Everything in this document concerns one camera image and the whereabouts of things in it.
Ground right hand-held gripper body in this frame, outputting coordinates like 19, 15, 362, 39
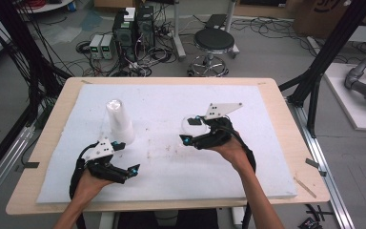
192, 102, 244, 151

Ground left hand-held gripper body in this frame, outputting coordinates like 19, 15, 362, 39
85, 136, 130, 185

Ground transparent plastic cup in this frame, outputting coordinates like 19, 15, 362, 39
180, 113, 212, 146

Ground stack of clear cups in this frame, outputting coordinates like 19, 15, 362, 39
105, 98, 136, 146

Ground person's left hand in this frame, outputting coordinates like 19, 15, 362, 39
71, 168, 117, 205

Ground person's right hand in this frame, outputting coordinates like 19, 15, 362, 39
209, 132, 255, 176

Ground white foam board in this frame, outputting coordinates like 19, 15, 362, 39
36, 83, 299, 205

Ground white table leg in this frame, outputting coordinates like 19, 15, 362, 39
231, 207, 246, 229
98, 212, 115, 229

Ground person's dark clothing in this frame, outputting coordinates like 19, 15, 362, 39
115, 208, 220, 229

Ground black round stool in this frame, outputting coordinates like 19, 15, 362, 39
188, 28, 236, 78

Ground grey desk leg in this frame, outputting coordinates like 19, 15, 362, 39
171, 0, 188, 61

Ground grey bench power supply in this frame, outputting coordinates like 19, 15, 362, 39
89, 33, 104, 60
100, 33, 116, 60

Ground black flat case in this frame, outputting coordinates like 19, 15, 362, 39
204, 13, 229, 31

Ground thin wooden stick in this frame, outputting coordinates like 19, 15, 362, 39
293, 176, 317, 199

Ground black computer tower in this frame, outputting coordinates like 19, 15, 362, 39
112, 10, 138, 62
135, 5, 156, 50

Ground small white box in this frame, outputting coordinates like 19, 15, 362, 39
123, 7, 137, 23

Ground black parts on floor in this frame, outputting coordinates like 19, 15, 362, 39
297, 203, 334, 229

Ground white floor platform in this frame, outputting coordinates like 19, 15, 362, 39
323, 62, 366, 133

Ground cardboard box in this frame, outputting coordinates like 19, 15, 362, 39
293, 0, 366, 40

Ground tangle of floor cables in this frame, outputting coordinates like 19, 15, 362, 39
75, 18, 176, 78

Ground aluminium floor rail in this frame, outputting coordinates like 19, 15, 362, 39
0, 125, 36, 213
286, 98, 356, 229

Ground black frame post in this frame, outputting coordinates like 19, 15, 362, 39
0, 0, 71, 125
278, 0, 366, 138

